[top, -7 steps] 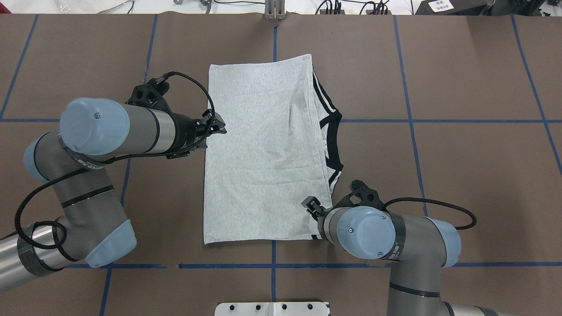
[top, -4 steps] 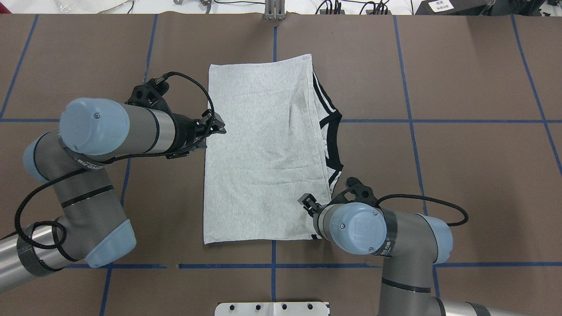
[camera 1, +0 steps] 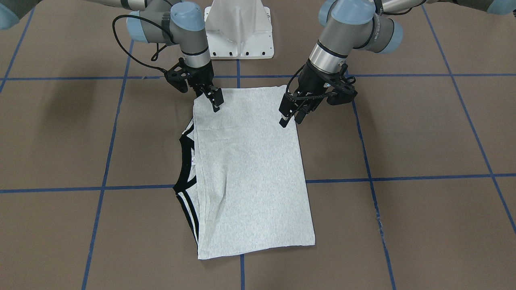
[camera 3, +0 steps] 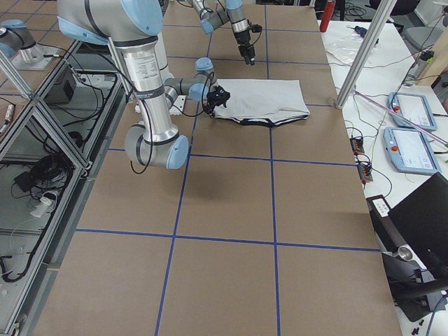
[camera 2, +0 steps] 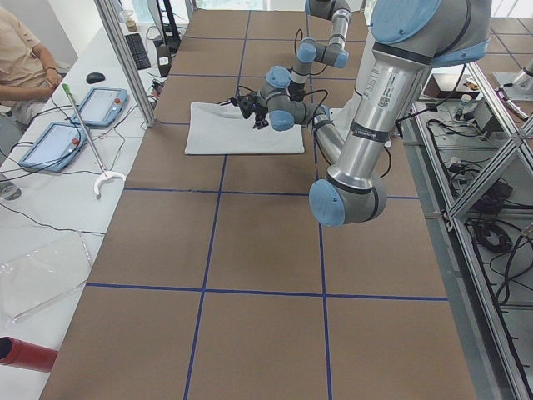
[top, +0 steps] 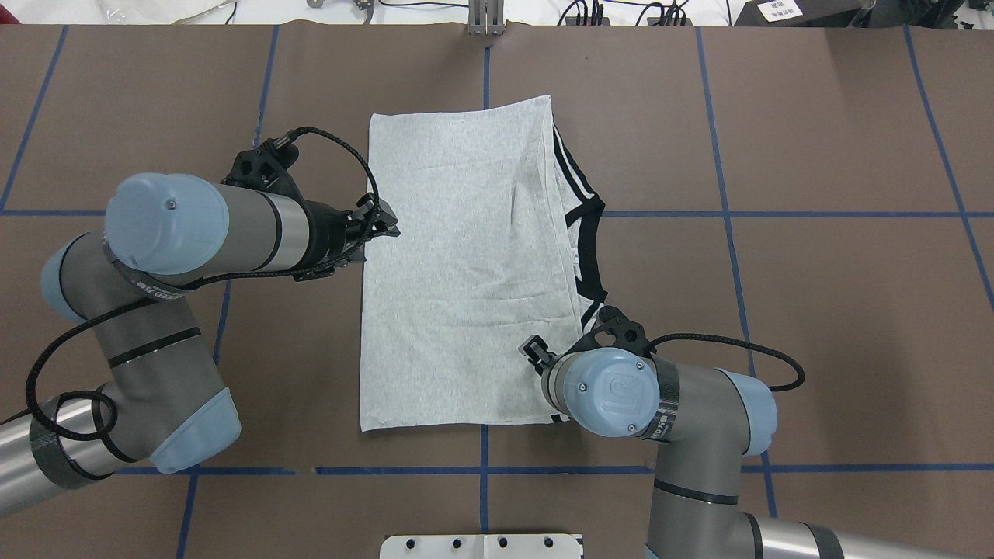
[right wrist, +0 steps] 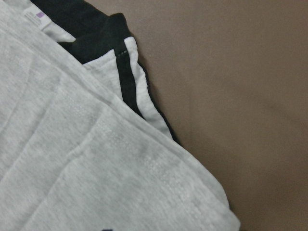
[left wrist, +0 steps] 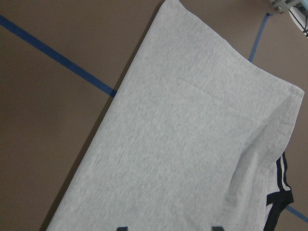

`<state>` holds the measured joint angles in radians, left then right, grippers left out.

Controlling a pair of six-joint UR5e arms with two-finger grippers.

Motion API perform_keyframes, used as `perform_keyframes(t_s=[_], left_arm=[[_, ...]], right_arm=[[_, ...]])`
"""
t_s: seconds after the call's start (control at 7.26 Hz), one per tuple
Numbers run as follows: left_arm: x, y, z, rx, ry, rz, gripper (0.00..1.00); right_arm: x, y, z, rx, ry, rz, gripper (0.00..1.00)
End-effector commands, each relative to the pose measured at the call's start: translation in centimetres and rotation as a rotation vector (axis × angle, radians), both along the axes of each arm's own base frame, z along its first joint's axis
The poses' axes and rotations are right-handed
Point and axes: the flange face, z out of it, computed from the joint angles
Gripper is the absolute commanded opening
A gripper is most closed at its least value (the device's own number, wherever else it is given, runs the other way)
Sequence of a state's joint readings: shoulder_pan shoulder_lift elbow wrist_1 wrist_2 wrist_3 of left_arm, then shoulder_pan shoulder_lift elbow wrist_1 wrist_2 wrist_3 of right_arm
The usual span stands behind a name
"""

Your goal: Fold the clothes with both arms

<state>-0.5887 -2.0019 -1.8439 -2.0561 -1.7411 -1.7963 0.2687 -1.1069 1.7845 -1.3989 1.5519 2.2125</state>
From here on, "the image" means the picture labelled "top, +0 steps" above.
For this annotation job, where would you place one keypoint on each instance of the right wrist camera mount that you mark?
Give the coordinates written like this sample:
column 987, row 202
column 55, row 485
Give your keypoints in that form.
column 614, row 329

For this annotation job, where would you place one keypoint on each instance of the aluminium frame post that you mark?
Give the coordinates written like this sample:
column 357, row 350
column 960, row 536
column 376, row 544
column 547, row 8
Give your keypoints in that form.
column 486, row 17

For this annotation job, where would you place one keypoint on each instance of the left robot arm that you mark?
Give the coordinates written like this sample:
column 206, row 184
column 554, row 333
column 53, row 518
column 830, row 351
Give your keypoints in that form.
column 164, row 236

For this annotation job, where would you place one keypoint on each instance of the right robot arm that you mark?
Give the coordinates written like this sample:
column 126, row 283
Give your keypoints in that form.
column 704, row 421

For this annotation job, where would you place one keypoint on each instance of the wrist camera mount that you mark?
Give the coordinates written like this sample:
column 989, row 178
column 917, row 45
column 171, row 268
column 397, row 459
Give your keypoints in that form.
column 266, row 169
column 614, row 329

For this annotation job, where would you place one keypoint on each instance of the white camera stand column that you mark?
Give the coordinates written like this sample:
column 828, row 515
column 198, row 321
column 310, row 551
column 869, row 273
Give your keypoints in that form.
column 514, row 545

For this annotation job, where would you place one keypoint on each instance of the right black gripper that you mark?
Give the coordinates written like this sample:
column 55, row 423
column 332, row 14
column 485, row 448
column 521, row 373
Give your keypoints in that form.
column 536, row 352

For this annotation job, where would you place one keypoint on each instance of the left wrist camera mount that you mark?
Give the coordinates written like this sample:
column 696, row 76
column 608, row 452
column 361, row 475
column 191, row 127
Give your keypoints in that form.
column 266, row 169

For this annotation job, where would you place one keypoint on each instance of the grey cartoon print t-shirt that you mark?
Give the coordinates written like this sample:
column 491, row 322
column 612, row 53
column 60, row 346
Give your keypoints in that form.
column 489, row 210

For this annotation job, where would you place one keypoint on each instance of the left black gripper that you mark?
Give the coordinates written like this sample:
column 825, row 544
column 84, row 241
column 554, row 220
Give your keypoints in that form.
column 324, row 228

